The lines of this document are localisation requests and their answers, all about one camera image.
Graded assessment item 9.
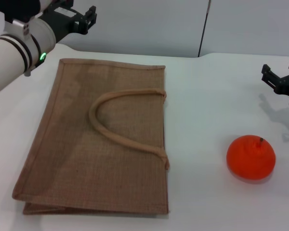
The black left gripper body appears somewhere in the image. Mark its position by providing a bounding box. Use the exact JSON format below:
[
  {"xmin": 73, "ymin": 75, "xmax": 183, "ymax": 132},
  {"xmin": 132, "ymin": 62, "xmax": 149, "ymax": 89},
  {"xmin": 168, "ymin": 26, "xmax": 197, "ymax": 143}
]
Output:
[{"xmin": 39, "ymin": 4, "xmax": 88, "ymax": 44}]

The orange fruit with stem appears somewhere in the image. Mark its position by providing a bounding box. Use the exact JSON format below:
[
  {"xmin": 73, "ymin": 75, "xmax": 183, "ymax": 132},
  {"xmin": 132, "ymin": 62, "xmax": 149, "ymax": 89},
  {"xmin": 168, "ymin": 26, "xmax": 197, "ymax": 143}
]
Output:
[{"xmin": 226, "ymin": 135, "xmax": 276, "ymax": 181}]

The brown jute handbag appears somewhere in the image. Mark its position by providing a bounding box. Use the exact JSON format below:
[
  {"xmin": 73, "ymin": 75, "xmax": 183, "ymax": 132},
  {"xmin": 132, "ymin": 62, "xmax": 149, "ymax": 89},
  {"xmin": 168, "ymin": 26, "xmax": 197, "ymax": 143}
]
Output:
[{"xmin": 11, "ymin": 58, "xmax": 171, "ymax": 218}]

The thin dark vertical rod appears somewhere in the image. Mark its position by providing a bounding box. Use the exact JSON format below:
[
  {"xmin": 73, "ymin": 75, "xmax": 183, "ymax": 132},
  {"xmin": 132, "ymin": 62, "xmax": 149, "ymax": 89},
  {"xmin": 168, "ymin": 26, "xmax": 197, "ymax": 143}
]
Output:
[{"xmin": 197, "ymin": 0, "xmax": 212, "ymax": 58}]

